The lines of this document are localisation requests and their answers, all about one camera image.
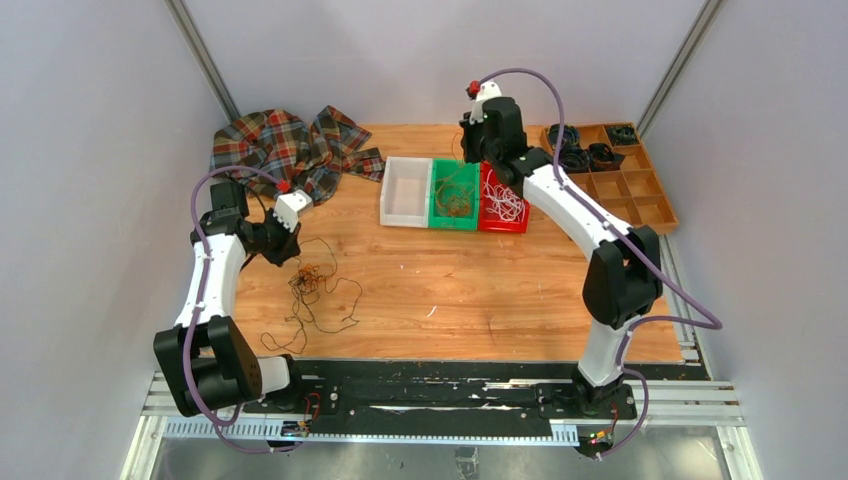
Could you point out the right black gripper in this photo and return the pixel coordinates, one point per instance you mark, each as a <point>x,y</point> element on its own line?
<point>469,130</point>

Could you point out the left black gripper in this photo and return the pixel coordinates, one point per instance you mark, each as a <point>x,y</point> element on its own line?
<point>289,247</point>

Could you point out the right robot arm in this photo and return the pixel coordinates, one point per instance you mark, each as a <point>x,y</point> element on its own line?
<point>622,281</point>

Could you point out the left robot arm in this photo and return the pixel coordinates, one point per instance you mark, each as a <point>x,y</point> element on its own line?
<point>205,360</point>

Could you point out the green plastic bin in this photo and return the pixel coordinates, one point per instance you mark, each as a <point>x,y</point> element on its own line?
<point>454,195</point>

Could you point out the red plastic bin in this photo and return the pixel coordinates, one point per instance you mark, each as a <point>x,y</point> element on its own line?
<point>501,210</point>

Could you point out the plaid cloth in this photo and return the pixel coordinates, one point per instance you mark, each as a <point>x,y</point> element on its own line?
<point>311,156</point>

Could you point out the white plastic bin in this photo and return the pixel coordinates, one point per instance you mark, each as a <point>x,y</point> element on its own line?
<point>405,192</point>

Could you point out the black coiled roll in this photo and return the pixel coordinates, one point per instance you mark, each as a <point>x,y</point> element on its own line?
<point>603,158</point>
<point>569,139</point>
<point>574,160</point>
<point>621,135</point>

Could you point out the wooden compartment tray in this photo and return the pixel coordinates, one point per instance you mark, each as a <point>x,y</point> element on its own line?
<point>633,192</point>

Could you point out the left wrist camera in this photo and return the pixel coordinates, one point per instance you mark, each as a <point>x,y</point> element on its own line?
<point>289,206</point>

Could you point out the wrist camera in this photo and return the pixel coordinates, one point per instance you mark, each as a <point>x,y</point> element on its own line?
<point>289,206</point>
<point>479,92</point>

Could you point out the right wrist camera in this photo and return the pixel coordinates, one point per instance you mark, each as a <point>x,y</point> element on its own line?
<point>479,92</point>

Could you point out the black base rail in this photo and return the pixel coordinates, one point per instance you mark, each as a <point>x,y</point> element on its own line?
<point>500,403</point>

